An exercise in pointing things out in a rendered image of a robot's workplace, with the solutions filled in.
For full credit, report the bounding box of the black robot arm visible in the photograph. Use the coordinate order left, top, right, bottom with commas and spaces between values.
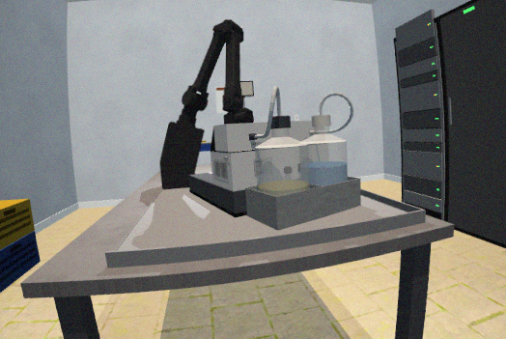
177, 19, 254, 127

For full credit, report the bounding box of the clear bottle with grey cap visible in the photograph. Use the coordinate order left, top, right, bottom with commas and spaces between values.
302, 115, 348, 186

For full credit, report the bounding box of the clear plastic bottle with black cap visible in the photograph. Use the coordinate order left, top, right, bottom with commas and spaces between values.
255, 116, 310, 196

